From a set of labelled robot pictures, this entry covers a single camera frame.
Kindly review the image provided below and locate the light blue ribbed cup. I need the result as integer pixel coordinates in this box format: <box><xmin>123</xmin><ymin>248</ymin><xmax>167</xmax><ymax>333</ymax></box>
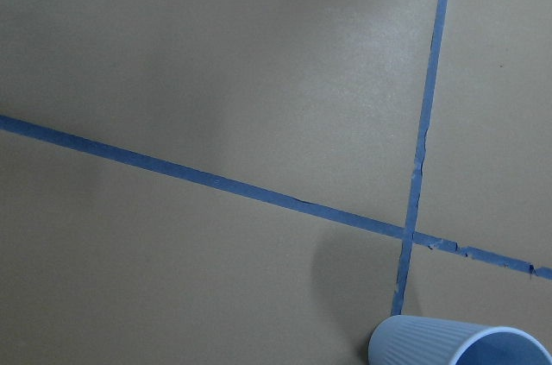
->
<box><xmin>367</xmin><ymin>315</ymin><xmax>551</xmax><ymax>364</ymax></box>

